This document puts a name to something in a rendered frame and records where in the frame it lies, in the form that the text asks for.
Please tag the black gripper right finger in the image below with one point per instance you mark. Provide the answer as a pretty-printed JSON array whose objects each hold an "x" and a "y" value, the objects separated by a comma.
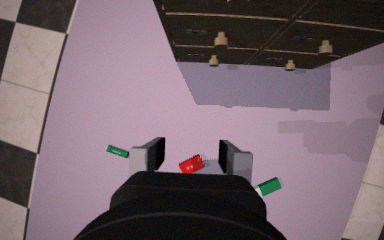
[{"x": 233, "y": 161}]

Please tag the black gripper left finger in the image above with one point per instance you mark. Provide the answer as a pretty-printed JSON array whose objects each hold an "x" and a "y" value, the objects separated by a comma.
[{"x": 148, "y": 157}]

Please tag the small wooden chest of drawers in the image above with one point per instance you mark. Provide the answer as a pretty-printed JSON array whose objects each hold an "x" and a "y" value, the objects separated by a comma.
[{"x": 290, "y": 20}]

